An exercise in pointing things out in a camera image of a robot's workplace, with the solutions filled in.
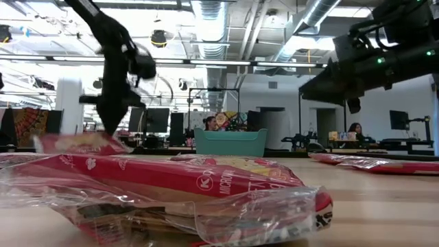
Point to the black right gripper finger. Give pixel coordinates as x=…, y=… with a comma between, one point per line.
x=326, y=84

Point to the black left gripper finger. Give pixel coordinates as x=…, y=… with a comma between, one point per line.
x=105, y=116
x=118, y=115

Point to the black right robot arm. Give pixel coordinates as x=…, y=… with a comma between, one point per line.
x=411, y=20

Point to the black monitor on arm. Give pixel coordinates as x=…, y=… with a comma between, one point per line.
x=399, y=120

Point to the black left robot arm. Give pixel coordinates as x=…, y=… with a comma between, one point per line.
x=91, y=12

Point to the black computer monitor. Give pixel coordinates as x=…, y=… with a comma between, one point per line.
x=157, y=120
x=137, y=120

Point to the white round column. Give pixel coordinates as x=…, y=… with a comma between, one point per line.
x=70, y=113

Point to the grey door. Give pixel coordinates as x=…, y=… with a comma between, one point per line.
x=326, y=127

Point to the long ceiling light bar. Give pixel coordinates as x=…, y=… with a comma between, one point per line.
x=68, y=58

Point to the black upright panel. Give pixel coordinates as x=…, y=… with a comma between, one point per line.
x=55, y=121

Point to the black ceiling dome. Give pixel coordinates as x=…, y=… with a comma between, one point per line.
x=159, y=38

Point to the person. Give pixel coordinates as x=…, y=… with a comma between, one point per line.
x=211, y=124
x=356, y=132

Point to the black computer tower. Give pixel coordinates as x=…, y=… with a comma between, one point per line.
x=177, y=128

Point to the black background robot equipment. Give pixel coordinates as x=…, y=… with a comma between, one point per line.
x=298, y=140

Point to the black desk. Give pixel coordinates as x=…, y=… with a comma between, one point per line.
x=404, y=142

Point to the orange patterned tapestry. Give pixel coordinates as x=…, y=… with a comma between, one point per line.
x=32, y=125

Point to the colourful patterned tapestry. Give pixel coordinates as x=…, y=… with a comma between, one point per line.
x=231, y=120

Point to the teal plastic basket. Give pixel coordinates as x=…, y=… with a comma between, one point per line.
x=229, y=144

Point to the black ceiling speaker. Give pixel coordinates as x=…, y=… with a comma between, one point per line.
x=5, y=33

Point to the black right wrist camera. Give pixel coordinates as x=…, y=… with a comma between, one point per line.
x=353, y=48

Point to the grey wall vent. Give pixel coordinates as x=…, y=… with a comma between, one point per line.
x=272, y=85

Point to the silver air duct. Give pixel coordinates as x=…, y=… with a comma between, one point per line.
x=319, y=13
x=212, y=34

